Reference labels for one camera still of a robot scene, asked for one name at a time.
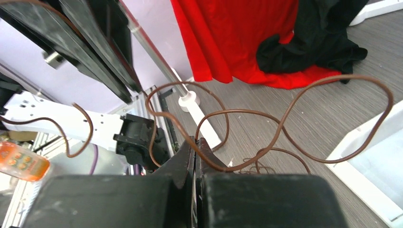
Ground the coloured cable bundle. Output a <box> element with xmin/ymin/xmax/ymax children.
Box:
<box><xmin>238</xmin><ymin>147</ymin><xmax>312</xmax><ymax>175</ymax></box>

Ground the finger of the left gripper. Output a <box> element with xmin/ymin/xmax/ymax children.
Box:
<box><xmin>0</xmin><ymin>0</ymin><xmax>132</xmax><ymax>103</ymax></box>
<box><xmin>60</xmin><ymin>0</ymin><xmax>142</xmax><ymax>92</ymax></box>

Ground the red shirt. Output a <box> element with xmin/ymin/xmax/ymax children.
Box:
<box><xmin>172</xmin><ymin>0</ymin><xmax>338</xmax><ymax>89</ymax></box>

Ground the metal clothes rack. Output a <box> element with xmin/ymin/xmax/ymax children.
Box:
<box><xmin>118</xmin><ymin>0</ymin><xmax>403</xmax><ymax>150</ymax></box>

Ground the black shirt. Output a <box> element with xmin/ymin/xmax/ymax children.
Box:
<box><xmin>256</xmin><ymin>0</ymin><xmax>368</xmax><ymax>74</ymax></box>

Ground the white plastic bin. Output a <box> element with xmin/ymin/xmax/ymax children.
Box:
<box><xmin>328</xmin><ymin>102</ymin><xmax>403</xmax><ymax>228</ymax></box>

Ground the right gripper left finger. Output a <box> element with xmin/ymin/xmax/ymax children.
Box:
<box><xmin>23</xmin><ymin>142</ymin><xmax>194</xmax><ymax>228</ymax></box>

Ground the orange remote control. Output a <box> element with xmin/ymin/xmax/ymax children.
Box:
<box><xmin>0</xmin><ymin>142</ymin><xmax>50</xmax><ymax>182</ymax></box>

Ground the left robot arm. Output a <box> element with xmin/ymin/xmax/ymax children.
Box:
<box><xmin>0</xmin><ymin>0</ymin><xmax>172</xmax><ymax>172</ymax></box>

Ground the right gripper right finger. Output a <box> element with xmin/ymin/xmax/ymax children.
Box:
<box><xmin>195</xmin><ymin>155</ymin><xmax>346</xmax><ymax>228</ymax></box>

